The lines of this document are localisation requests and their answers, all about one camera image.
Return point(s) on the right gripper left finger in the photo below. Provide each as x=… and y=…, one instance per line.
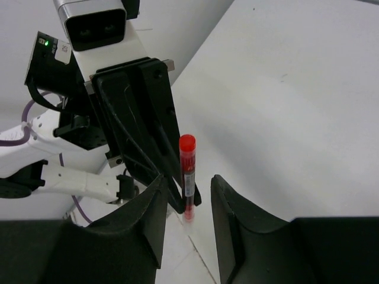
x=125, y=246

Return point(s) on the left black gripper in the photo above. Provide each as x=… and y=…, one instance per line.
x=136, y=101

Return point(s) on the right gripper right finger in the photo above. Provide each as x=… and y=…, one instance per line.
x=254, y=246

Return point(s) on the red pen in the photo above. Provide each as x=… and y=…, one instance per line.
x=187, y=148

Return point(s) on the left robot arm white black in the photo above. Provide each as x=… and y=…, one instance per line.
x=52, y=73

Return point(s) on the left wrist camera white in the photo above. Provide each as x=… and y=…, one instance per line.
x=101, y=33

